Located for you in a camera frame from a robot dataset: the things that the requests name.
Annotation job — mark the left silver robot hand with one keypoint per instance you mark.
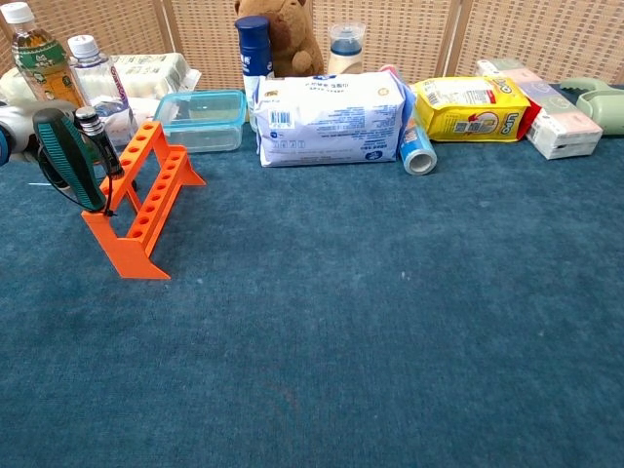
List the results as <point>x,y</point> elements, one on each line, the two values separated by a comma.
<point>19,122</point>

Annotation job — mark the green black handled tool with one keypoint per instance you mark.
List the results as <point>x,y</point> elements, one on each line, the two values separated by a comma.
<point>68,156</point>

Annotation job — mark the orange plastic tool rack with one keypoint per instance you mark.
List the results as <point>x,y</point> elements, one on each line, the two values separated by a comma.
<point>136,253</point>

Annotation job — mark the green tea bottle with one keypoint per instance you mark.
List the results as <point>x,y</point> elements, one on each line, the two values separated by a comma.
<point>44,73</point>

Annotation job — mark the clear water bottle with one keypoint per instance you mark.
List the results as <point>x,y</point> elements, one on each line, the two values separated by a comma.
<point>102,88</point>

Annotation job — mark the pink white soft packet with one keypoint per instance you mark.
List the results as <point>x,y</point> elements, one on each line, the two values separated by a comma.
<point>141,109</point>

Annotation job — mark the white tissue roll pack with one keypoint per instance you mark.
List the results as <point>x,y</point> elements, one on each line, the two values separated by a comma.
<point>151,73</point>

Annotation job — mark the clear container blue lid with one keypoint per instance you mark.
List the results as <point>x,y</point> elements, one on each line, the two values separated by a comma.
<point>205,122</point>

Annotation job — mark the blue spray can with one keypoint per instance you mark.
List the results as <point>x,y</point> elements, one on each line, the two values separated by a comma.
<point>253,49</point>

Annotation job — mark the brown capybara plush toy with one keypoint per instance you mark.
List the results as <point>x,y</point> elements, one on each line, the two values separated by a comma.
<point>292,34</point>

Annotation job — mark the white blue wipes pack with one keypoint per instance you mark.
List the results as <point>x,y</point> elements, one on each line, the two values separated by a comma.
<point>331,117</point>

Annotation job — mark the white bottle clear cap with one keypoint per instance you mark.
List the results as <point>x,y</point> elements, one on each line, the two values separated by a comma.
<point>346,58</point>

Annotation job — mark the blue carpet table cover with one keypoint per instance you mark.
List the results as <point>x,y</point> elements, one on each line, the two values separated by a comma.
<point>341,317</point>

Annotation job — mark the plastic wrap roll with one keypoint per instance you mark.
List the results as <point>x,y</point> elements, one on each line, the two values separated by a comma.
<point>417,151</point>

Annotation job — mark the wicker folding screen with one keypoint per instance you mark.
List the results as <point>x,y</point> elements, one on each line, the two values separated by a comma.
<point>414,39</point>

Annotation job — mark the yellow snack bag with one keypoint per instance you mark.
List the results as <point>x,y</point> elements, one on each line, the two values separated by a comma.
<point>468,112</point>

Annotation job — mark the pink green tissue box stack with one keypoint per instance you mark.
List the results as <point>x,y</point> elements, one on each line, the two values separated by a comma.
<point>560,127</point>

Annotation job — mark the pale green lint roller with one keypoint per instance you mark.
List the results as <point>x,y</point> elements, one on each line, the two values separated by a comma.
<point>604,105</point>

